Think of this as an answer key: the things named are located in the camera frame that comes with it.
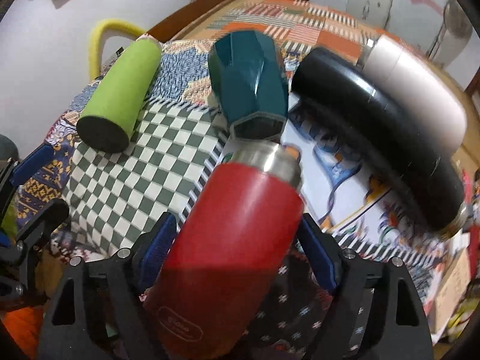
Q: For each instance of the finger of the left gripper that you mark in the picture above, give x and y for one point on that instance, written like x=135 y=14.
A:
x=36 y=233
x=27 y=168

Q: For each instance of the striped orange bed mat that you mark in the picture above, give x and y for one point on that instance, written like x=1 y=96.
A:
x=297 y=26

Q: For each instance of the white thermos bottle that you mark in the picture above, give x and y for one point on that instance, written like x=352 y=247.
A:
x=416 y=87

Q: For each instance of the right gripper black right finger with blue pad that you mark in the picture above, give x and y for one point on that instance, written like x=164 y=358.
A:
x=375 y=311

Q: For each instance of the white standing fan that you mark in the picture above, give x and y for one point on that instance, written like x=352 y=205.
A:
x=453 y=36

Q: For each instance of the white small appliance cabinet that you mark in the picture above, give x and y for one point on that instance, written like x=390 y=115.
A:
x=374 y=12

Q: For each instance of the wooden bed footboard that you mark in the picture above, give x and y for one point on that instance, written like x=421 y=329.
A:
x=174 y=24

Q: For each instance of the lime green bottle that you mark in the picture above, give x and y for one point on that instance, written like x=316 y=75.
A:
x=108 y=119

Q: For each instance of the red thermos steel rim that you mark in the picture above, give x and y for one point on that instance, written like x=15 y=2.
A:
x=228 y=252

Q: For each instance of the dark green faceted cup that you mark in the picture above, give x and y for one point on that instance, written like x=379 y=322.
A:
x=249 y=81

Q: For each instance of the black thermos bottle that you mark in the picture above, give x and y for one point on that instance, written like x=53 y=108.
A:
x=337 y=96

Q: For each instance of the patchwork patterned cloth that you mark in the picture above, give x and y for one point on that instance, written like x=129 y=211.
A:
x=226 y=256

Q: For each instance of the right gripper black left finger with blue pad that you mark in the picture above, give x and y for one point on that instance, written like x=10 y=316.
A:
x=96 y=312

